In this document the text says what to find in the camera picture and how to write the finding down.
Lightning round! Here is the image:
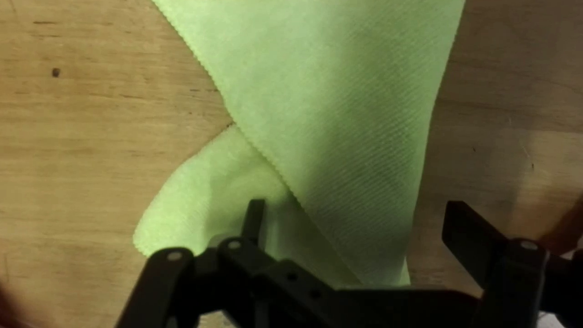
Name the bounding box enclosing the yellow cloth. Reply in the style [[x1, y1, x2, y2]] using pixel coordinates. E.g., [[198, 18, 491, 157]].
[[132, 0, 469, 290]]

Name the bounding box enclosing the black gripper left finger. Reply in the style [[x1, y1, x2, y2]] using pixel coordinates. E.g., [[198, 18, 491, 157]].
[[116, 197, 343, 328]]

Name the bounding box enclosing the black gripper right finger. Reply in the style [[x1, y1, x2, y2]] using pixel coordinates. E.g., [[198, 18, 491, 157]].
[[440, 199, 583, 328]]

